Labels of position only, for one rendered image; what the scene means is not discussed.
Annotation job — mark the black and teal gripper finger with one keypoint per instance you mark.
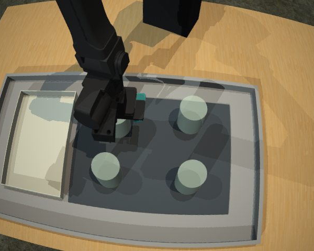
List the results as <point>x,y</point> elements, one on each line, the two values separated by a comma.
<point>140,96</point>

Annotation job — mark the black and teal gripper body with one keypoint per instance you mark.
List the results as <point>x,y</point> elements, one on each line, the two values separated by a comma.
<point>133,112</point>

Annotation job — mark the beige shallow tray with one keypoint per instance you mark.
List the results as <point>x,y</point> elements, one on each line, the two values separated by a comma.
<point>38,143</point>

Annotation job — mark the clear glass jar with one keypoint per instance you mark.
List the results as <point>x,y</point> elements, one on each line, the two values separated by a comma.
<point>190,176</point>
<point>106,168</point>
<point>123,127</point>
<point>192,112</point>

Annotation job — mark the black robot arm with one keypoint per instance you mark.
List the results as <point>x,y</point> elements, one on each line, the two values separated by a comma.
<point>101,53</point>

